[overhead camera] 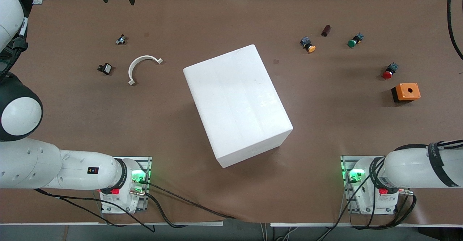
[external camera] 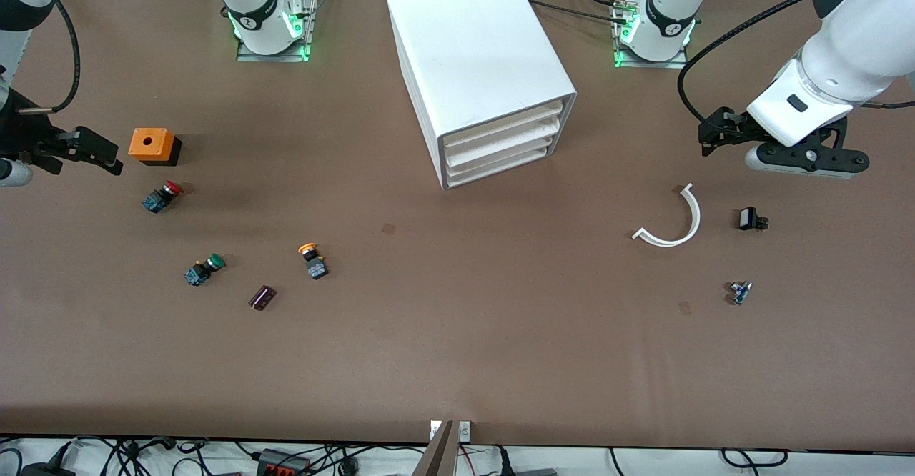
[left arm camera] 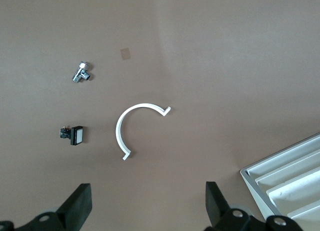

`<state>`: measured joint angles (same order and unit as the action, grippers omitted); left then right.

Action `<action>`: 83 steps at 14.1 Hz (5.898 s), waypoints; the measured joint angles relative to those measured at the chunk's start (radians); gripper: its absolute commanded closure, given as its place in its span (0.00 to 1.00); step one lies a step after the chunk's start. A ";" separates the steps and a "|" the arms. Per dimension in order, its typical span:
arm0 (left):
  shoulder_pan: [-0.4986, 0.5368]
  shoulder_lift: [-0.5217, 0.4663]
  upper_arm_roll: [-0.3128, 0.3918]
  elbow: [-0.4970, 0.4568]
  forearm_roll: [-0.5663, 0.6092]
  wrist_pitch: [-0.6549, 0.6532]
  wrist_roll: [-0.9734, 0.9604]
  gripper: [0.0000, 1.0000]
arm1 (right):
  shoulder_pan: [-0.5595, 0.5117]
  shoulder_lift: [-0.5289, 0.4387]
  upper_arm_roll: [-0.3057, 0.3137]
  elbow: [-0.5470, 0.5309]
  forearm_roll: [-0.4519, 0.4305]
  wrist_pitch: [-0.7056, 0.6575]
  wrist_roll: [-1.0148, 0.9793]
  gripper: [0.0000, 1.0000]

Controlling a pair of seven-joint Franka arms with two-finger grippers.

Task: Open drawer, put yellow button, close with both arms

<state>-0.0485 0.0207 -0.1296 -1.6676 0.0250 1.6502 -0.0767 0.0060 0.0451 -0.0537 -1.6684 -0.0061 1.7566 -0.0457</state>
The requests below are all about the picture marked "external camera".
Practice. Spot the small blue electronic component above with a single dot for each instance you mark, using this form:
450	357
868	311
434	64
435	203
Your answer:
740	293

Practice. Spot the green push button switch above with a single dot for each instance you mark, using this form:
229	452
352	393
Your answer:
204	269

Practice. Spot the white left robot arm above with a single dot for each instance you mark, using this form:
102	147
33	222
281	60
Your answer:
851	61

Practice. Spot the white metal bracket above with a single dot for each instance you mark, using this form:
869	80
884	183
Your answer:
465	430

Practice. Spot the white curved plastic strip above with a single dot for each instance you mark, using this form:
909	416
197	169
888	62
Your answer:
693	226

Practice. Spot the small black rocker switch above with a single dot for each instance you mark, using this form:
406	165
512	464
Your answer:
750	219

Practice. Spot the yellow push button switch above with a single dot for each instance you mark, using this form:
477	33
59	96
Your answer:
313	261

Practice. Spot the black power strip red switches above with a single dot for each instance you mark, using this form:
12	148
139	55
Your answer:
282	462

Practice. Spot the orange box with black base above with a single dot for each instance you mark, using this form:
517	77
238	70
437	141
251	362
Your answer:
150	144

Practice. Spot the white drawer cabinet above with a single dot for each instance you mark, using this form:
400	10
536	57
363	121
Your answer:
479	47

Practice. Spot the dark purple cylindrical capacitor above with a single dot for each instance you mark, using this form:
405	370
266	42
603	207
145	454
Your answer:
262	298

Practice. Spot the brown wooden bar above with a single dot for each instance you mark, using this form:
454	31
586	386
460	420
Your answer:
437	454

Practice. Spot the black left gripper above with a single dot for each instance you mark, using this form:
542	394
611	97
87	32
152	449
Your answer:
738	131

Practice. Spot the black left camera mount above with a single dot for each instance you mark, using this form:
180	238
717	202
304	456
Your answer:
822	149

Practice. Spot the red push button switch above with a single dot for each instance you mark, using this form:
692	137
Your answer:
161	197

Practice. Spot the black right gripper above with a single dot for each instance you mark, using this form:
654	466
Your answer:
20	131

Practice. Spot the black power adapter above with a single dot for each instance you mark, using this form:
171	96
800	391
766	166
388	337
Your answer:
46	469

